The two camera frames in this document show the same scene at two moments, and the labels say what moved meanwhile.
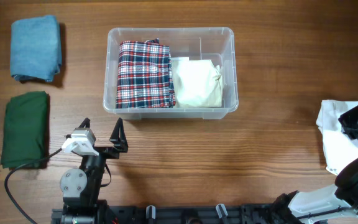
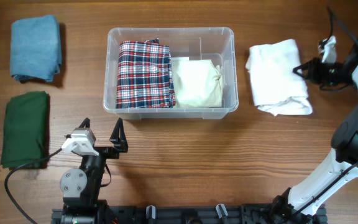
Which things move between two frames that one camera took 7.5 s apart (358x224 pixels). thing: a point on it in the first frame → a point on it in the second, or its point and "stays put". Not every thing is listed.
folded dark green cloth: (26, 129) stays put
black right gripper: (345, 119) → (312, 65)
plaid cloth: (144, 75) stays put
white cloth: (339, 150) → (276, 88)
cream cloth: (197, 83) stays put
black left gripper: (120, 143) stays put
